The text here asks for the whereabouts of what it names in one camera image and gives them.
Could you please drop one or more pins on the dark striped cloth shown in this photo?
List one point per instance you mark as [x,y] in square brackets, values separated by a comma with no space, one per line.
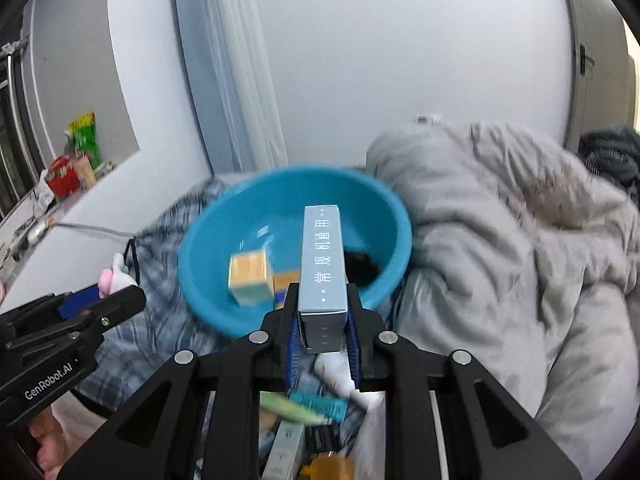
[612,152]

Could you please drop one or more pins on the blue curtain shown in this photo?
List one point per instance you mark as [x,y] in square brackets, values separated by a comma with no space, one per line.
[192,60]

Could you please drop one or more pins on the white grey box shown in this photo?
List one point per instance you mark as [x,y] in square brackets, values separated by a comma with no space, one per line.
[282,450]

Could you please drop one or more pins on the person's left hand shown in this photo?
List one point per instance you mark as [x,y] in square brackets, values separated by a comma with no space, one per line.
[47,440]

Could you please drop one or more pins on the grey door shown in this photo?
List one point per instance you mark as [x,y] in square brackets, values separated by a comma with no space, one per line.
[595,20]

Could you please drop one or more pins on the teal packet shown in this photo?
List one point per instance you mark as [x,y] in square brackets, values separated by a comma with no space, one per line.
[325,406]

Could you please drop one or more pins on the beige carton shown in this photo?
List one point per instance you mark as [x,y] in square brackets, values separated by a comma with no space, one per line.
[84,172]

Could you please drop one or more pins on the white plastic bag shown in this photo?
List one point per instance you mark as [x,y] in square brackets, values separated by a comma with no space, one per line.
[372,440]

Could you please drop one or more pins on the grey duvet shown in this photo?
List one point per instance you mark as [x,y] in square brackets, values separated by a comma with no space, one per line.
[500,260]

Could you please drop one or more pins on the blue plastic basin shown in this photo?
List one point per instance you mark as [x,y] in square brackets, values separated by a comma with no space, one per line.
[240,220]

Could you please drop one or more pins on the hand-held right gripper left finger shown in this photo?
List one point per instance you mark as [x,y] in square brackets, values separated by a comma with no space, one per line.
[293,355]

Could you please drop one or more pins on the metal window rail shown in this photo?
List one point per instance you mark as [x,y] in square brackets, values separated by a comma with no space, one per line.
[15,110]

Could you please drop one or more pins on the red box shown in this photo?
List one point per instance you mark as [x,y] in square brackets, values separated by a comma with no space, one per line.
[62,177]

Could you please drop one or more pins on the black packet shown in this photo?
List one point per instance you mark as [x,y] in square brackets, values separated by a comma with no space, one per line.
[325,440]

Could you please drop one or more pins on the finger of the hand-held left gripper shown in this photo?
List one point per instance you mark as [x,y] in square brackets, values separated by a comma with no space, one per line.
[120,305]
[77,302]

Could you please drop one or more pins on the amber soap box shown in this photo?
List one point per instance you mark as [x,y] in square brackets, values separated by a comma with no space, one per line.
[327,467]

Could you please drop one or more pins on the white wall socket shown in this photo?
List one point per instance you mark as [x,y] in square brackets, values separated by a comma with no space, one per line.
[428,119]

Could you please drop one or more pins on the white sheer curtain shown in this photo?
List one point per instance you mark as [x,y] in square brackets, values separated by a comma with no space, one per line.
[240,60]

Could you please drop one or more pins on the grey-blue long box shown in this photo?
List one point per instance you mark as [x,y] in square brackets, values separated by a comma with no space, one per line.
[322,260]

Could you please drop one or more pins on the pale green packet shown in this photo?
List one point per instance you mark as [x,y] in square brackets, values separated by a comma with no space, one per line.
[290,407]

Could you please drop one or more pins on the pink white plush toy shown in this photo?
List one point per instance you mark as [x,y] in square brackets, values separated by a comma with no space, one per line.
[112,275]

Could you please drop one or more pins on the black fluffy cloth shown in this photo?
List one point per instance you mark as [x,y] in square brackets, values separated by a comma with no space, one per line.
[362,267]

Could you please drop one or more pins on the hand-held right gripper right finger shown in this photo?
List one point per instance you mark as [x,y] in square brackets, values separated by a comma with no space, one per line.
[353,360]

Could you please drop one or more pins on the green snack bag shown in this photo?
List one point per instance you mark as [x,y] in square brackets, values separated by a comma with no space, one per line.
[86,137]

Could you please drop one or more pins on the gold-topped cream box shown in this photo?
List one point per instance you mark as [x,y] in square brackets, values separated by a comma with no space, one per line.
[250,275]

